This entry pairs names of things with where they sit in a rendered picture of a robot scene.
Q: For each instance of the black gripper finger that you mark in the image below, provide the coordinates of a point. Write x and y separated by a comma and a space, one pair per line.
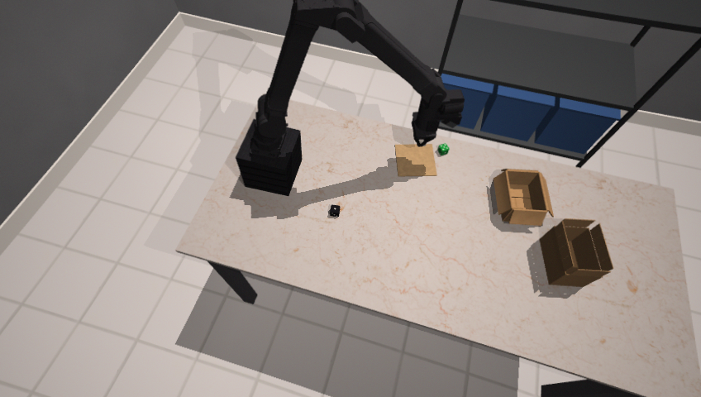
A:
426, 141

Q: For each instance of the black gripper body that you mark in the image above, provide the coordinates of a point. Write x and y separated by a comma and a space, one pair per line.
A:
419, 126

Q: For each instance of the green die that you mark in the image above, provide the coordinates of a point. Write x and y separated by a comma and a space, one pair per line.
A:
443, 149

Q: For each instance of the tan mat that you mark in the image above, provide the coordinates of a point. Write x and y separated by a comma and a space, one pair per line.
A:
415, 161

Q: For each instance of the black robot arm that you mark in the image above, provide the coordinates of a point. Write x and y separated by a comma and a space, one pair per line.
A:
356, 24

